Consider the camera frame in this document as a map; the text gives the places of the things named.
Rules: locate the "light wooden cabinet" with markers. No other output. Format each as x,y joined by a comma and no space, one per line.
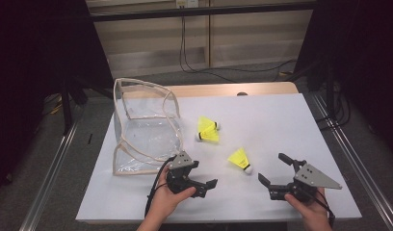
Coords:
249,38

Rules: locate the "person's right hand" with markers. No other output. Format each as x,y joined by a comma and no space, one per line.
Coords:
311,215

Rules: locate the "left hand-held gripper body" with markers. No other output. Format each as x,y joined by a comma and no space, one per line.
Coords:
180,178

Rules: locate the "aluminium floor rail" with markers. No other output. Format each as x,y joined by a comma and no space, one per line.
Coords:
47,189
355,163

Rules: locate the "dark curtain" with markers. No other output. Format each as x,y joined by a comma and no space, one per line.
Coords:
368,64
31,80

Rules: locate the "black metal stand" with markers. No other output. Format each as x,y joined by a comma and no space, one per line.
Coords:
66,109

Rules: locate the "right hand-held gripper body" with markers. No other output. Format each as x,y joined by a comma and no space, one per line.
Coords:
311,178

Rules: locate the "white wall socket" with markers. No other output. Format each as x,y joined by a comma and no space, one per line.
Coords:
187,3

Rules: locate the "person's left hand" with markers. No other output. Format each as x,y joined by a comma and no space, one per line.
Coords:
167,202

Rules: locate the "yellow shuttlecock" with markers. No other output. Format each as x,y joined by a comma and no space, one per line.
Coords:
212,138
239,159
204,122

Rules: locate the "transparent bag with beige trim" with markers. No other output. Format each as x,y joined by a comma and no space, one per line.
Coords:
146,138

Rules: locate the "dark desk grommet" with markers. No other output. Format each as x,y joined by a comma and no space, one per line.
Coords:
242,94

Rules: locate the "black horizontal metal bar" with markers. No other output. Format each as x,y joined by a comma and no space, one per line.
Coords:
201,12

